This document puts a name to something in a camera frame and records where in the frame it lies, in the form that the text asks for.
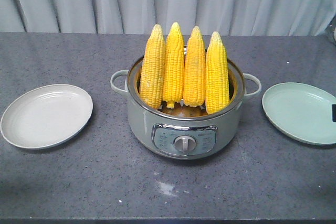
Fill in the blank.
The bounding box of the cream white plate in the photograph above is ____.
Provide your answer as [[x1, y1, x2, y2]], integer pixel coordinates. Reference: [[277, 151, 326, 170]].
[[1, 84, 93, 150]]

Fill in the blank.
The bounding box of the white pleated curtain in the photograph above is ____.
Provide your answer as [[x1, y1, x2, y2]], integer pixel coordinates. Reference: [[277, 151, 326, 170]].
[[1, 0, 335, 36]]

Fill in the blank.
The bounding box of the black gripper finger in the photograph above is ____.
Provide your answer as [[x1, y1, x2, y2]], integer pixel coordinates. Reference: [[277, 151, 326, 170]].
[[331, 104, 336, 122]]

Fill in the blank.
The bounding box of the pale yellow corn cob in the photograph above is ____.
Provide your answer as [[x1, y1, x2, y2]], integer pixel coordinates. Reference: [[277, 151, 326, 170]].
[[139, 24, 166, 109]]

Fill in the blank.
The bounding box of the light green plate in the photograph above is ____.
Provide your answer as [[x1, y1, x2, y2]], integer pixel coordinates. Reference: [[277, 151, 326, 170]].
[[262, 82, 335, 146]]

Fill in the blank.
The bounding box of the bright yellow corn cob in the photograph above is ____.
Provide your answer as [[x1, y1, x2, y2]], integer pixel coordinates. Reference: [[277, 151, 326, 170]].
[[162, 22, 184, 109]]

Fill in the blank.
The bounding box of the orange yellow corn cob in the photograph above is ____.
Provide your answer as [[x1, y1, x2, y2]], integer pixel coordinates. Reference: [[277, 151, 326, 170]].
[[183, 26, 206, 107]]

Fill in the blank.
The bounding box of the green electric cooking pot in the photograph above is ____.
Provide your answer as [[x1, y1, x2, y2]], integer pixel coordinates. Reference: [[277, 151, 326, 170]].
[[110, 58, 261, 160]]

